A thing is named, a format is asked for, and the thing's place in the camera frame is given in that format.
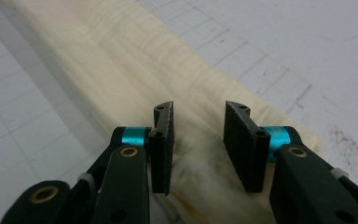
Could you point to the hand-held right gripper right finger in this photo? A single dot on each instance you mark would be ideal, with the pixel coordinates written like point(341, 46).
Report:
point(245, 149)

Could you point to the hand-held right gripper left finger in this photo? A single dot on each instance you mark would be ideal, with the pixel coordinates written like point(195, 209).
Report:
point(161, 155)

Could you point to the white grid mat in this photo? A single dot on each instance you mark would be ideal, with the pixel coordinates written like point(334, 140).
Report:
point(292, 40)

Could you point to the cream fried egg print cloth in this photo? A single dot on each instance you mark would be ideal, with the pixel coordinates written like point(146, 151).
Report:
point(115, 62)

